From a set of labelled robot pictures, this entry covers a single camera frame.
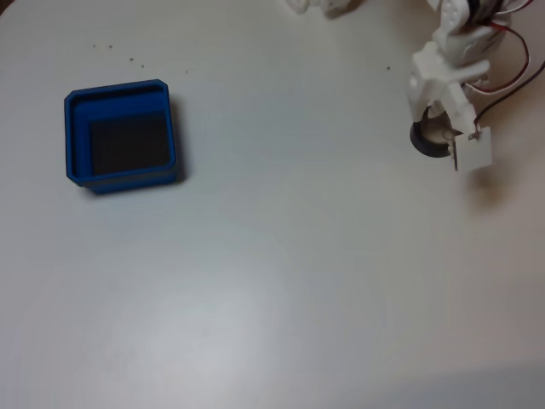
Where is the black tape roll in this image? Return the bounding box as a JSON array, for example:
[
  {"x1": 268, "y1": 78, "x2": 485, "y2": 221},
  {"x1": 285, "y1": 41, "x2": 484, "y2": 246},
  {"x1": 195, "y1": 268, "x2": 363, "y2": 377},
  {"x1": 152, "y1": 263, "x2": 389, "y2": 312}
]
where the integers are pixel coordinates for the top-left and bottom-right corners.
[{"x1": 409, "y1": 106, "x2": 456, "y2": 160}]

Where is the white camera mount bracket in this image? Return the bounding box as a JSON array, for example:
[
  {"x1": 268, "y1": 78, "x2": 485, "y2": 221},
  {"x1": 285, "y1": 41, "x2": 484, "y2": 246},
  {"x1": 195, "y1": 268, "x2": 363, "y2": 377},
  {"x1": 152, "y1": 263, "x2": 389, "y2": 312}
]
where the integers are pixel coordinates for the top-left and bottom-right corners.
[{"x1": 442, "y1": 80, "x2": 478, "y2": 140}]

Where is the blue plastic box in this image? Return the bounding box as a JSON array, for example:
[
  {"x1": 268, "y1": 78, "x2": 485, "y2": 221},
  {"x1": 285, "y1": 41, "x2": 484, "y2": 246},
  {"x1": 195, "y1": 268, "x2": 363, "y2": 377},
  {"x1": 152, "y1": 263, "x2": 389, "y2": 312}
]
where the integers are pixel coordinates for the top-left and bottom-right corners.
[{"x1": 63, "y1": 78, "x2": 185, "y2": 196}]

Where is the red white servo cable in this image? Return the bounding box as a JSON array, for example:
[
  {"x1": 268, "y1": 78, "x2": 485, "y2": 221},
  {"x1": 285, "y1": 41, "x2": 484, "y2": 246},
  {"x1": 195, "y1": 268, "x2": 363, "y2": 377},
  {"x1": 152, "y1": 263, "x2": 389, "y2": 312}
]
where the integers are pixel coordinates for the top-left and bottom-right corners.
[{"x1": 463, "y1": 20, "x2": 531, "y2": 94}]

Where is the black pad box liner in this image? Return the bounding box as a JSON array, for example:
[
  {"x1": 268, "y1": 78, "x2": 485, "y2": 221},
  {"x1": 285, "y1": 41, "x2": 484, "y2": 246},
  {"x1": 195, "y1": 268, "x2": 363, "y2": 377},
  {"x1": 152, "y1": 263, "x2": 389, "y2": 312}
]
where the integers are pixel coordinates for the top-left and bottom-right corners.
[{"x1": 89, "y1": 111, "x2": 170, "y2": 177}]

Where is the white square camera box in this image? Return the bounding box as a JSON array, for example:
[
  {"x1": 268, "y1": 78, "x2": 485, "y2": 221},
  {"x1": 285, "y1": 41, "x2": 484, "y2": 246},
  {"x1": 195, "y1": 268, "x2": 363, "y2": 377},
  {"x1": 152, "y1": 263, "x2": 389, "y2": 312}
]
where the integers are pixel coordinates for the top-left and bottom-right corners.
[{"x1": 449, "y1": 126, "x2": 494, "y2": 173}]

